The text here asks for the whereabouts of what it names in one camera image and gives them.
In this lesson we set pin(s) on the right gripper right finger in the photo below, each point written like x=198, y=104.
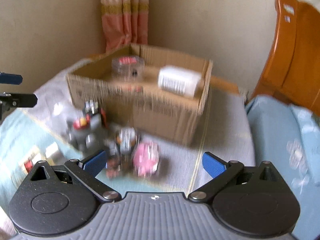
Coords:
x=233, y=182

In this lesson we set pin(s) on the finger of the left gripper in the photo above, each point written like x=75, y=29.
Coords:
x=10, y=79

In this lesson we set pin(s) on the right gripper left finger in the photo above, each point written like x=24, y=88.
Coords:
x=73, y=182

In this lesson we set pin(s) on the grey cartoon figurine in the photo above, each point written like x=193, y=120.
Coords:
x=85, y=135

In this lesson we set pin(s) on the small silver item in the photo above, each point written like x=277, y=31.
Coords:
x=120, y=156

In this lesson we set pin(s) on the pink candy wrapper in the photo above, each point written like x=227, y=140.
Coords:
x=146, y=159

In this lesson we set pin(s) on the clear plastic jar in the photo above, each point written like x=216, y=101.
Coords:
x=60, y=110

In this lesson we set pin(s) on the pill bottle silver cap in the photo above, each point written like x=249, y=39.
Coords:
x=32, y=162

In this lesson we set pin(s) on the light blue floral pillow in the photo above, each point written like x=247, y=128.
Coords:
x=288, y=136

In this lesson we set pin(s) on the white plastic box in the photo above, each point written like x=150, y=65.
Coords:
x=179, y=80

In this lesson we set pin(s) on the brown cardboard box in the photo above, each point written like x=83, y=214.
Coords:
x=144, y=105

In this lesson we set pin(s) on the clear round case red label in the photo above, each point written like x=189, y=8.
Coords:
x=128, y=68

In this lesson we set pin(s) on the wooden headboard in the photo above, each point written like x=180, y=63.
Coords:
x=291, y=72

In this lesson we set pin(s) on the pink beige curtain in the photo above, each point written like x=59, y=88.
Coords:
x=124, y=22

